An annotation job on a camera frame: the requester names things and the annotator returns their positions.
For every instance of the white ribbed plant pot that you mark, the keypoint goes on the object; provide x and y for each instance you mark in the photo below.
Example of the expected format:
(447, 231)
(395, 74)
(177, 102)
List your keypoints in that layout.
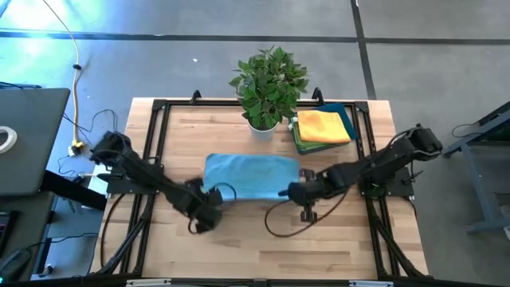
(262, 133)

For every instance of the blue fabric basket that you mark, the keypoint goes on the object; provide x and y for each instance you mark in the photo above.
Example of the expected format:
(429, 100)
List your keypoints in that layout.
(346, 113)

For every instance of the orange microfiber towel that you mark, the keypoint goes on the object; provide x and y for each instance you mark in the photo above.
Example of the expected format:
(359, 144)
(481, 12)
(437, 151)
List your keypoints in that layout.
(322, 125)

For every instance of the black aluminium table frame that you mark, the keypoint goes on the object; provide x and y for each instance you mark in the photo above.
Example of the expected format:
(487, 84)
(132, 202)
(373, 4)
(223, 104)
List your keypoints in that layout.
(374, 239)

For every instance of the blue microfiber towel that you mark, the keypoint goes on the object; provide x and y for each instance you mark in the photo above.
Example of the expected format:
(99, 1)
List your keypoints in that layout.
(255, 175)

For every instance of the green microfiber towel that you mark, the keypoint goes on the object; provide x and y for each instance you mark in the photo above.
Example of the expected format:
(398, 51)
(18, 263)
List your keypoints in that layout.
(307, 146)

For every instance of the green leafy potted tree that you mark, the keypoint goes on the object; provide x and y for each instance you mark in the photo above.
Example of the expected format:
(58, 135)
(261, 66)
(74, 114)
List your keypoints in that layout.
(269, 87)

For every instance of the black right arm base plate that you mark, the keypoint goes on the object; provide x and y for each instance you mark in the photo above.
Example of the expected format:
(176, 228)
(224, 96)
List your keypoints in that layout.
(402, 183)

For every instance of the white tape roll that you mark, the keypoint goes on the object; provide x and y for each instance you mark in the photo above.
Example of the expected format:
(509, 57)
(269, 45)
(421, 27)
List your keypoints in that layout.
(7, 139)

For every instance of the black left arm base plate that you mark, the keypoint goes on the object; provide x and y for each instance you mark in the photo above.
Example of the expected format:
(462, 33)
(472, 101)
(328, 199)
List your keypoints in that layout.
(131, 187)

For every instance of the blue metal cart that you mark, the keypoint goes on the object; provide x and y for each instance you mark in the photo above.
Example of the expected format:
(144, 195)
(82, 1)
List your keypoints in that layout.
(482, 167)

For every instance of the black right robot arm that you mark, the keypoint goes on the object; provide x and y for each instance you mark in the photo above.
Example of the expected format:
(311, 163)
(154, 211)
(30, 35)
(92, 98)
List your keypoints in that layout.
(382, 159)

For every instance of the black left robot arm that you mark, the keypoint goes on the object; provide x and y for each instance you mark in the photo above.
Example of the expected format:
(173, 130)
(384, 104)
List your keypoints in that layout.
(143, 171)

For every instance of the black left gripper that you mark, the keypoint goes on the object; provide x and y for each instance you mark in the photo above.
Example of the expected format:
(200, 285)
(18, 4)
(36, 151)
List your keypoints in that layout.
(205, 207)

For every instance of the grey desk top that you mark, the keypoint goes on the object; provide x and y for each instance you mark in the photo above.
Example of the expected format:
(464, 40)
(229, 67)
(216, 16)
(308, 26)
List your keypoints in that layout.
(28, 135)

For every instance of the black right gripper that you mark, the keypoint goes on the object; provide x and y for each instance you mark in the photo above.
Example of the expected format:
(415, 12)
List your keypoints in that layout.
(307, 191)

